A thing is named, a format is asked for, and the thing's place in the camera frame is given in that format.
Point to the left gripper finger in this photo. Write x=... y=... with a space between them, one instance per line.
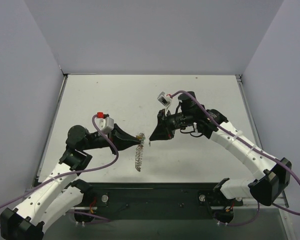
x=123 y=145
x=122 y=135

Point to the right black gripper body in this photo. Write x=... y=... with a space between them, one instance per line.
x=165 y=124

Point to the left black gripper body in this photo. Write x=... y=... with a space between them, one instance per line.
x=114 y=137

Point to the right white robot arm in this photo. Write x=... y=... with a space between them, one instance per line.
x=270 y=178

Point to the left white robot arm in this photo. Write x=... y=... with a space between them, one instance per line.
x=62 y=189

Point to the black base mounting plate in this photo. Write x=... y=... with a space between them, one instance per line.
x=158 y=201

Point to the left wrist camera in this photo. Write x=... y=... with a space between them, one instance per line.
x=104 y=122

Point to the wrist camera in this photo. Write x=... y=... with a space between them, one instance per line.
x=165 y=99
x=104 y=122

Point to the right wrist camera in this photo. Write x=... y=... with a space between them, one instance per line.
x=165 y=99

